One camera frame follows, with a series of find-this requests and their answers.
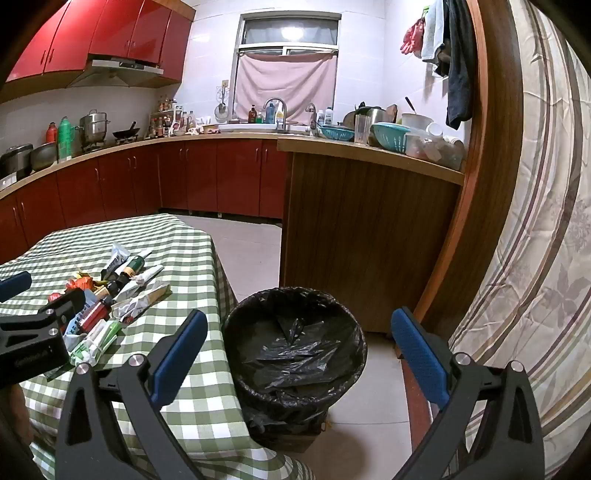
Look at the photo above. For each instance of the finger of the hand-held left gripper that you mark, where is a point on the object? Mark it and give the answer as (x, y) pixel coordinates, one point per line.
(64, 304)
(14, 285)

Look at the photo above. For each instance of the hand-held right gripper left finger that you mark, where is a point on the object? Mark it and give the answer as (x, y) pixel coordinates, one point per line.
(182, 350)

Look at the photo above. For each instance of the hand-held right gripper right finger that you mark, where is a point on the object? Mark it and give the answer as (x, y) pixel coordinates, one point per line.
(418, 355)

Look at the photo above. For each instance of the red packet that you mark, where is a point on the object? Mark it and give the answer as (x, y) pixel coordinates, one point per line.
(94, 314)

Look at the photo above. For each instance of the white printed powder packet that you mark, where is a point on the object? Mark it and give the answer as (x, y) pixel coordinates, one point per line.
(134, 307)

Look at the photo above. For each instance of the black lined trash bin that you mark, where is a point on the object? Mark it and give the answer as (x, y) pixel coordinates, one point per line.
(286, 332)

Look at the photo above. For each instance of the person's left forearm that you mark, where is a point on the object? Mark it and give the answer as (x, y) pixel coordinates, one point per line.
(18, 410)

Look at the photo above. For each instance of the orange wrapper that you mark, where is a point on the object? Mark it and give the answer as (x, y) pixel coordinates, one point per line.
(83, 281)

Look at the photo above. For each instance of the small brown bottle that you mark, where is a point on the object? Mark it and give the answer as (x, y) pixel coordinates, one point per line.
(108, 287)

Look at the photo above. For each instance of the tan white packet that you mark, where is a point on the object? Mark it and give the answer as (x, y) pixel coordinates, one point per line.
(147, 293)

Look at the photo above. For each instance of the small green label bottle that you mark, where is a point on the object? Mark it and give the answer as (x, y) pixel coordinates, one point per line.
(134, 265)

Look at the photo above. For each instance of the green checked tablecloth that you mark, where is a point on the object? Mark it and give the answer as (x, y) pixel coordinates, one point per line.
(194, 258)

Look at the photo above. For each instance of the grey lidded pot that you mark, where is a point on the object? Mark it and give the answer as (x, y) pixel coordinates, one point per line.
(16, 161)

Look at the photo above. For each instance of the steel mixing bowl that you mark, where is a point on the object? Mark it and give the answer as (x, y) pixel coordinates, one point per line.
(44, 157)

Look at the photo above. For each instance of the red base cabinets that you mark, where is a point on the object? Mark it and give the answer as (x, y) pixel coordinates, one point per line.
(138, 180)

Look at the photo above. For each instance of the wooden counter cabinet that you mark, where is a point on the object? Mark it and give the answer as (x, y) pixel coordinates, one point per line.
(369, 217)

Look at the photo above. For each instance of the green thermos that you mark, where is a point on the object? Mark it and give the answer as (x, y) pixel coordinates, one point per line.
(65, 138)

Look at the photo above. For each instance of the red thermos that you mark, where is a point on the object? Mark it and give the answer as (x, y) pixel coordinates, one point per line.
(51, 134)

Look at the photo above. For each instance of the steel stock pot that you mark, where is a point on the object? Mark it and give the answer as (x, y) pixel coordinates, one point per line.
(94, 129)

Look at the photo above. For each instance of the striped floral cloth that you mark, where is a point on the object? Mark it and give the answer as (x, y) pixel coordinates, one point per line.
(545, 230)

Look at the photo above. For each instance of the black wok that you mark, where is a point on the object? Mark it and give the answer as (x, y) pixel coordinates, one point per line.
(125, 134)

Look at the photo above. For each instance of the clear plastic container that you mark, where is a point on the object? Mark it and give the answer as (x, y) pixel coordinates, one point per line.
(434, 150)

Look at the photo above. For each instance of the row of condiment bottles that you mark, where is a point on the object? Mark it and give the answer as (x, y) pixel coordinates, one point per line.
(173, 122)

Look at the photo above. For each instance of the teal plastic bowl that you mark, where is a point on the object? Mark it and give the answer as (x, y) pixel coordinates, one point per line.
(390, 136)

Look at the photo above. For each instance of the glass tumbler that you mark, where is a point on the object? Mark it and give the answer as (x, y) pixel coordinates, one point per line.
(362, 130)

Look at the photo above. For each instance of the white enamel pot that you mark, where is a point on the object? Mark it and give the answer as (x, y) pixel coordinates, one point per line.
(415, 122)

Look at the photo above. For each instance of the range hood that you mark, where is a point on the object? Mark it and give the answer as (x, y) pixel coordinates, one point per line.
(115, 71)

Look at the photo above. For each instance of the wooden cutting board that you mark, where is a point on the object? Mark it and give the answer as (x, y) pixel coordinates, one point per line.
(391, 114)

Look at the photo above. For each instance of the steel kettle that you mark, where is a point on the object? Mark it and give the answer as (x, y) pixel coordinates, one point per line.
(374, 115)

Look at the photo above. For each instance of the brown glass bottle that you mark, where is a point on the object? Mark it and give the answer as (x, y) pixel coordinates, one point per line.
(252, 115)

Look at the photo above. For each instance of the blue detergent bottle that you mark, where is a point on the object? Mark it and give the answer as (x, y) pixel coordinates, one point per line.
(269, 114)

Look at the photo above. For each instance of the white plastic bottles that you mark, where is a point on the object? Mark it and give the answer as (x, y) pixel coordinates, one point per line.
(327, 116)

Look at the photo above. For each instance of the tall steel faucet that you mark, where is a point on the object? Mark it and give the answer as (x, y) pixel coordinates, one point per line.
(282, 113)

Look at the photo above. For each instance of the small steel faucet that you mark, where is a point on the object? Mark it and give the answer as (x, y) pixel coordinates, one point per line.
(312, 117)

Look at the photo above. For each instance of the pink window curtain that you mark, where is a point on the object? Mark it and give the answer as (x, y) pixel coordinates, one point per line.
(286, 83)

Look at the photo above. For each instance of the dark hanging clothes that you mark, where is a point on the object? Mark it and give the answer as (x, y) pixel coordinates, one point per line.
(459, 69)

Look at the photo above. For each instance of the pink rubber gloves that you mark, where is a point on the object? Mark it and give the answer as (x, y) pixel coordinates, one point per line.
(413, 37)

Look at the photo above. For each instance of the white hanging towel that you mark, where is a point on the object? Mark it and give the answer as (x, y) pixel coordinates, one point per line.
(433, 32)

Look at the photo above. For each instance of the window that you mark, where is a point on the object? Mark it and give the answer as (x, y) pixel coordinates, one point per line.
(288, 34)

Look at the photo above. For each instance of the brown wooden door frame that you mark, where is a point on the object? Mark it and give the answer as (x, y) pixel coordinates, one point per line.
(494, 138)

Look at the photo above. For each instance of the red wall cabinets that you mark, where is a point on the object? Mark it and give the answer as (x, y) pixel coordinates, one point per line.
(106, 32)

